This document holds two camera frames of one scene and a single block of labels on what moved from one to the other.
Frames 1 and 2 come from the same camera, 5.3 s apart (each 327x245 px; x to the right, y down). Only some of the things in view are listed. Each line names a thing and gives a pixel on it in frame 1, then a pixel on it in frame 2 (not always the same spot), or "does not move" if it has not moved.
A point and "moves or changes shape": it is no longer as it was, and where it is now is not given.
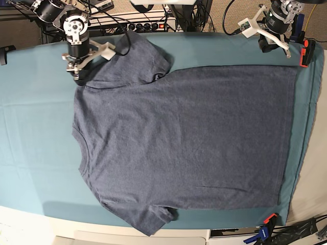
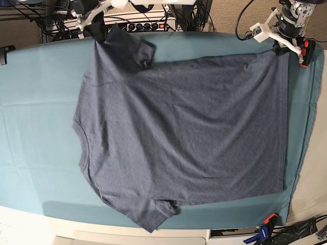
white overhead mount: x=164 y=2 does not move
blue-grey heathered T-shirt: x=152 y=139 moves or changes shape
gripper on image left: x=78 y=56 to x=85 y=10
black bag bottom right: x=296 y=230 does not move
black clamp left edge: x=3 y=53 does not move
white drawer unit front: x=167 y=237 does not move
